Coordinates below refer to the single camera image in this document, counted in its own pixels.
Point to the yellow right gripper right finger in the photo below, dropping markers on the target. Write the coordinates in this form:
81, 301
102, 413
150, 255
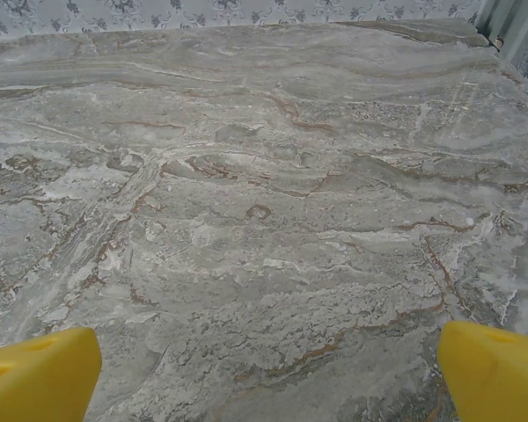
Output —
497, 378

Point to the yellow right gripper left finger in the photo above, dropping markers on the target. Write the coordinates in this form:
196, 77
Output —
39, 378

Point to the aluminium frame corner post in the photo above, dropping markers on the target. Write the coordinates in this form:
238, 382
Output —
493, 17

